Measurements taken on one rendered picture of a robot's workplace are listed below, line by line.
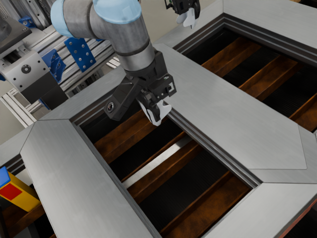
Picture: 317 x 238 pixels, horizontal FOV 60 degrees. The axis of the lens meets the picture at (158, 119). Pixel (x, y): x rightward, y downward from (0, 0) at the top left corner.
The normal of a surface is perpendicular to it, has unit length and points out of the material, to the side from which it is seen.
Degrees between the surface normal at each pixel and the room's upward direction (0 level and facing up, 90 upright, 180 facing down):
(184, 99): 0
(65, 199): 0
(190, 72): 0
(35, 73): 90
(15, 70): 90
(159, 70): 90
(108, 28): 88
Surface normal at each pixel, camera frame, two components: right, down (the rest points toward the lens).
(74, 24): -0.46, 0.54
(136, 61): 0.15, 0.75
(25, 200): 0.58, 0.53
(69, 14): -0.46, 0.15
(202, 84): -0.24, -0.61
